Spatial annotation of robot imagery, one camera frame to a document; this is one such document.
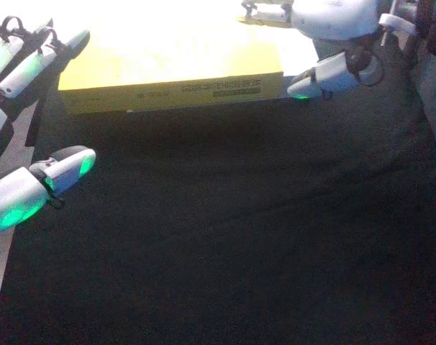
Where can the white book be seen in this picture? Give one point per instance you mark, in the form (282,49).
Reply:
(299,57)

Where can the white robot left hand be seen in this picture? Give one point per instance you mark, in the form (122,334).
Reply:
(16,197)

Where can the dark brown pole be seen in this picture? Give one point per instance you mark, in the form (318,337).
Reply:
(417,32)

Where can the yellow book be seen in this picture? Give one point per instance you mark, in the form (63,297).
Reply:
(149,93)

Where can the black table cloth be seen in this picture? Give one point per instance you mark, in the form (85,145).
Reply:
(239,233)

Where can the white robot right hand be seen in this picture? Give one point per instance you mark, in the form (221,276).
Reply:
(333,18)

